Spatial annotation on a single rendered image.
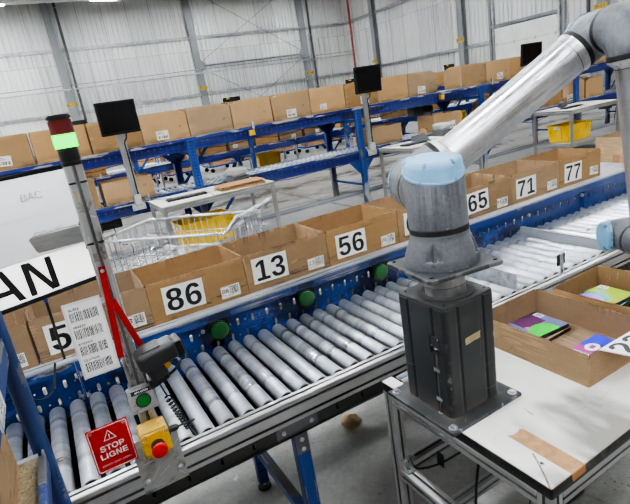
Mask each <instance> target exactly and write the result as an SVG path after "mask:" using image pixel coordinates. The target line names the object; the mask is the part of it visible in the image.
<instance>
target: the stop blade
mask: <svg viewBox="0 0 630 504"><path fill-rule="evenodd" d="M467 276H470V277H473V278H477V279H480V280H483V281H487V282H490V283H493V284H497V285H500V286H503V287H507V288H510V289H513V290H516V291H517V276H516V273H512V272H509V271H505V270H501V269H498V268H494V267H492V268H489V269H486V270H483V271H479V272H476V273H473V274H470V275H467Z"/></svg>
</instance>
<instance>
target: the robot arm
mask: <svg viewBox="0 0 630 504"><path fill-rule="evenodd" d="M603 56H605V57H606V65H608V66H610V67H611V68H613V69H614V73H615V83H616V92H617V102H618V112H619V121H620V131H621V141H622V150H623V160H624V169H625V179H626V189H627V198H628V208H629V217H624V218H618V219H612V220H609V219H608V220H606V221H602V222H600V223H599V224H598V225H597V228H596V239H597V243H598V245H599V247H600V248H601V249H602V250H604V251H612V250H620V251H622V252H625V253H627V254H630V3H627V2H618V3H613V4H610V5H608V6H606V7H603V8H600V9H597V10H595V11H590V12H587V13H584V14H582V15H580V16H579V17H577V18H576V19H575V20H573V21H572V22H571V23H570V24H569V25H568V27H567V28H566V30H565V32H564V33H563V34H562V35H561V36H560V37H559V38H558V40H557V41H556V42H554V43H553V44H552V45H551V46H550V47H548V48H547V49H546V50H545V51H544V52H543V53H541V54H540V55H539V56H538V57H537V58H536V59H534V60H533V61H532V62H531V63H530V64H528V65H527V66H526V67H525V68H524V69H523V70H521V71H520V72H519V73H518V74H517V75H515V76H514V77H513V78H512V79H511V80H510V81H508V82H507V83H506V84H505V85H504V86H503V87H501V88H500V89H499V90H498V91H497V92H495V93H494V94H493V95H492V96H491V97H490V98H488V99H487V100H486V101H485V102H484V103H482V104H481V105H480V106H479V107H478V108H477V109H475V110H474V111H473V112H472V113H471V114H470V115H468V116H467V117H466V118H465V119H464V120H462V121H461V122H460V123H459V124H458V125H457V126H455V127H454V128H453V129H452V130H451V131H449V132H448V133H447V134H446V135H445V136H444V137H442V138H441V139H440V140H439V141H427V142H426V143H425V144H423V145H422V146H421V147H420V148H419V149H417V150H416V151H415V152H414V153H413V154H412V155H408V156H405V157H403V158H401V159H399V160H398V161H397V162H396V163H395V164H394V165H393V167H392V168H391V170H390V173H389V176H388V186H389V190H390V193H391V195H392V197H393V198H394V199H395V201H396V202H397V203H399V204H400V205H402V206H403V207H405V208H406V210H407V218H408V226H409V234H410V237H409V241H408V245H407V249H406V253H405V265H406V267H407V268H408V269H409V270H412V271H415V272H420V273H447V272H454V271H459V270H463V269H466V268H469V267H472V266H474V265H476V264H477V263H478V262H479V261H480V259H481V256H480V249H479V247H478V245H477V243H476V241H475V239H474V237H473V235H472V233H471V231H470V226H469V215H468V204H467V192H466V181H465V169H467V168H468V167H469V166H470V165H471V164H473V163H474V162H475V161H476V160H477V159H479V158H480V157H481V156H482V155H483V154H485V153H486V152H487V151H488V150H489V149H491V148H492V147H493V146H494V145H495V144H497V143H498V142H499V141H500V140H501V139H503V138H504V137H505V136H506V135H507V134H509V133H510V132H511V131H512V130H513V129H515V128H516V127H517V126H518V125H519V124H521V123H522V122H523V121H524V120H526V119H527V118H528V117H529V116H530V115H532V114H533V113H534V112H535V111H536V110H538V109H539V108H540V107H541V106H542V105H544V104H545V103H546V102H547V101H548V100H550V99H551V98H552V97H553V96H554V95H556V94H557V93H558V92H559V91H560V90H562V89H563V88H564V87H565V86H566V85H568V84H569V83H570V82H571V81H572V80H574V79H575V78H576V77H577V76H578V75H580V74H581V73H582V72H583V71H584V70H587V69H588V68H590V67H591V66H592V65H593V64H594V63H596V62H597V61H598V60H599V59H600V58H602V57H603Z"/></svg>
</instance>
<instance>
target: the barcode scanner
mask: <svg viewBox="0 0 630 504"><path fill-rule="evenodd" d="M185 350H186V349H185V347H184V345H183V343H182V340H181V339H180V338H179V337H178V335H176V334H175V333H172V334H170V335H165V336H163V337H161V338H159V339H157V340H156V339H153V340H151V341H149V342H147V343H145V344H143V345H141V346H139V347H137V350H135V351H134V353H133V358H134V360H135V362H136V364H137V366H138V368H139V370H140V371H141V372H142V373H147V375H148V376H149V377H150V378H151V380H152V381H153V382H150V383H148V384H149V386H150V388H151V389H155V388H156V387H157V386H159V385H160V384H161V383H163V382H164V381H166V380H167V379H168V378H169V377H170V374H169V371H168V368H169V367H170V366H171V363H170V362H169V361H171V360H173V359H175V358H177V357H178V356H180V355H183V354H185Z"/></svg>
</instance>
